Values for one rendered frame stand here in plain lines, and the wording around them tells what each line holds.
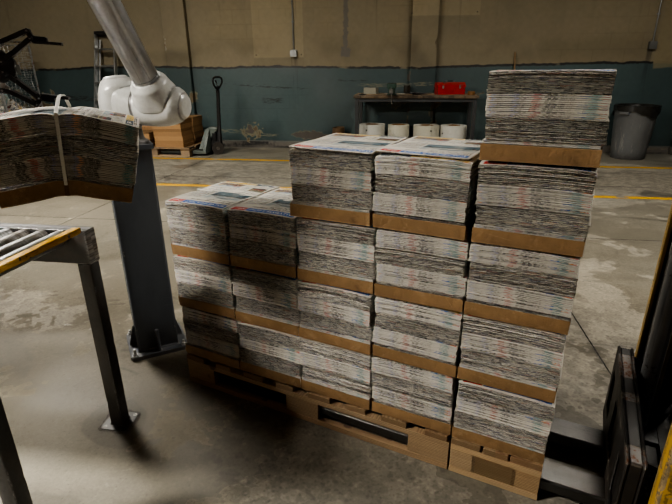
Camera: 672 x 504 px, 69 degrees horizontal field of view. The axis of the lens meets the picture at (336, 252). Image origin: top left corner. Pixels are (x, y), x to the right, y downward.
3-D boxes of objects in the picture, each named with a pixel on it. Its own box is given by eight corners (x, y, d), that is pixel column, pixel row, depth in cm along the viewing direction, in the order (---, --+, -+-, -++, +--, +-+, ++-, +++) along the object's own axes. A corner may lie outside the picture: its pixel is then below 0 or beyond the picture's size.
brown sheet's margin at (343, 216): (338, 190, 194) (337, 180, 193) (407, 198, 183) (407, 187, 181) (289, 215, 163) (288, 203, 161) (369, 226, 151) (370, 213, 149)
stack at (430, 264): (241, 339, 249) (227, 179, 219) (472, 405, 199) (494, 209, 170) (187, 381, 216) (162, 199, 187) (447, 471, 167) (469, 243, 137)
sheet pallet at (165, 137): (210, 149, 829) (207, 114, 808) (189, 157, 752) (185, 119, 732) (144, 147, 845) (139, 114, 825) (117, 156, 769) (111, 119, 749)
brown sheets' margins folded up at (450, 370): (239, 315, 243) (230, 217, 225) (475, 376, 194) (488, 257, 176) (184, 353, 211) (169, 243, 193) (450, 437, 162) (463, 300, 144)
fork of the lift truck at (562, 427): (346, 367, 220) (346, 359, 218) (607, 441, 176) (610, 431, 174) (336, 379, 212) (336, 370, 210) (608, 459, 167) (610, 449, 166)
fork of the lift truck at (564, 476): (320, 397, 200) (320, 388, 198) (609, 489, 156) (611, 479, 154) (309, 412, 192) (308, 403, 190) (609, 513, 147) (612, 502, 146)
